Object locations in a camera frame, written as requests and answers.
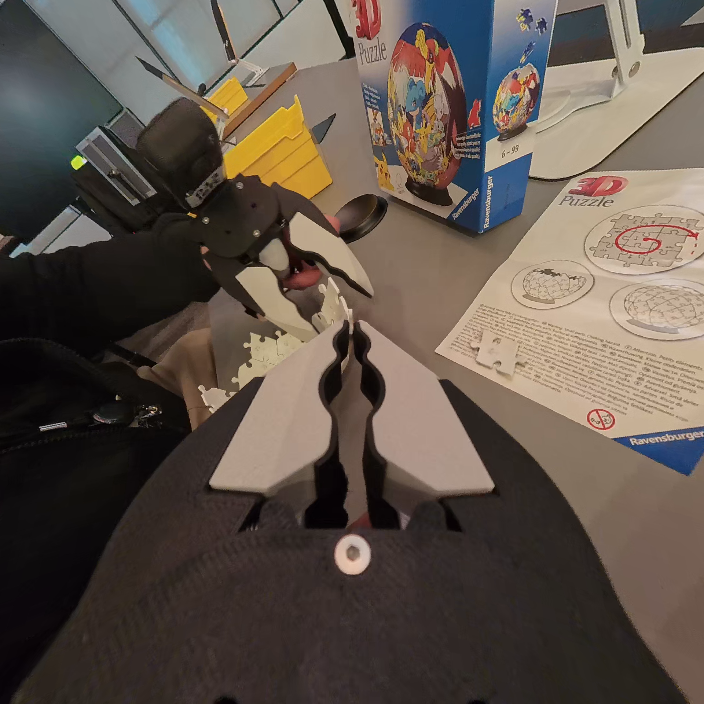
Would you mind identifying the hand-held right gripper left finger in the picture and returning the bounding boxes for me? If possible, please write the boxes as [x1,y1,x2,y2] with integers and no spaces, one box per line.
[209,320,353,529]

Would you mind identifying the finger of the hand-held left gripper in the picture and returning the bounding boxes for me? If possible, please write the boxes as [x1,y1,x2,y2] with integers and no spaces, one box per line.
[235,242,321,338]
[285,212,376,300]

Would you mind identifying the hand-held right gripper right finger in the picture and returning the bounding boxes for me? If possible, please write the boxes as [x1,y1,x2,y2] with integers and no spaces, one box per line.
[355,320,496,530]

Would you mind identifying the partly built puzzle ball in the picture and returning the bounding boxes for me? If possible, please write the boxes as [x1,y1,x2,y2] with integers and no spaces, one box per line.
[198,276,358,414]

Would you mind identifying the person's left forearm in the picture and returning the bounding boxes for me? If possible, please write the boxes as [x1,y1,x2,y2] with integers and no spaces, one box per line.
[0,213,222,344]

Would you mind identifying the white puzzle piece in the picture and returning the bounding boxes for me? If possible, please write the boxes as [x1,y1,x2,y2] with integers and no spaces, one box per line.
[470,328,528,377]

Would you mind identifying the blue puzzle box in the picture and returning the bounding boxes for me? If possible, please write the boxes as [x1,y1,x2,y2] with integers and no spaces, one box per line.
[351,0,559,234]

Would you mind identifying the yellow plastic crate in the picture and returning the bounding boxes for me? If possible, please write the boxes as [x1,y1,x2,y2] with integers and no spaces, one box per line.
[201,77,248,124]
[223,95,333,201]

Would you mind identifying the person's beige trousers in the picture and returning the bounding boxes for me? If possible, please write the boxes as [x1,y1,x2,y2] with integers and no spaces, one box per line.
[137,330,221,430]

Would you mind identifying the white instruction leaflet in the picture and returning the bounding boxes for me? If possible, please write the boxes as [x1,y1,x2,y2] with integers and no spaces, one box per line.
[434,168,704,476]

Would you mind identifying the large dark screen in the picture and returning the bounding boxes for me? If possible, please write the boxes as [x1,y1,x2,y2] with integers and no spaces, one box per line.
[0,0,124,243]

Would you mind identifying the white stand base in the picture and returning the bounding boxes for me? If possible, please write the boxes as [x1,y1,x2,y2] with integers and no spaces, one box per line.
[528,0,704,181]

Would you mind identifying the black ball stand ring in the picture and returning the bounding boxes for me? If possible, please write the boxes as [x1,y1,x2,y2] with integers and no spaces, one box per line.
[333,195,388,243]

